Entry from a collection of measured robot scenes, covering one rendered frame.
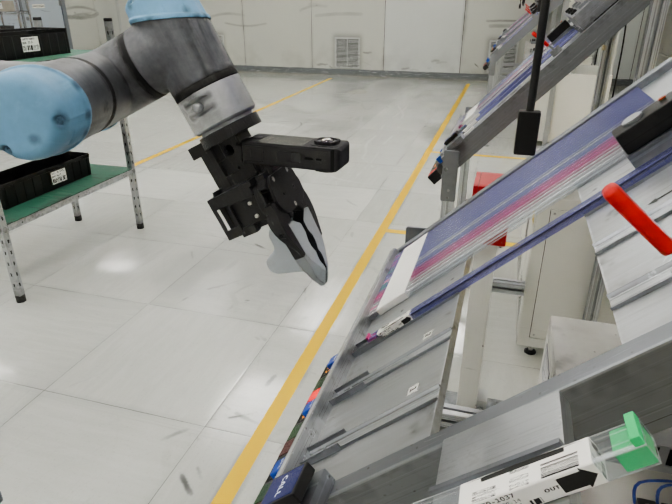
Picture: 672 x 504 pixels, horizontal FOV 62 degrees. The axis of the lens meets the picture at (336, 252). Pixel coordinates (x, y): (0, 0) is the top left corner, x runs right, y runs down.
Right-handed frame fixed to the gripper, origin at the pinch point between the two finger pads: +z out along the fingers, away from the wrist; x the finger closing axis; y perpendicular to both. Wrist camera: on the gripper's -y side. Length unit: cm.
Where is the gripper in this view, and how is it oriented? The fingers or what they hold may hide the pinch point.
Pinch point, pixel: (324, 272)
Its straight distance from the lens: 66.4
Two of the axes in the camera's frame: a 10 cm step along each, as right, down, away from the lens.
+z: 4.5, 8.6, 2.5
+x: -2.9, 4.0, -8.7
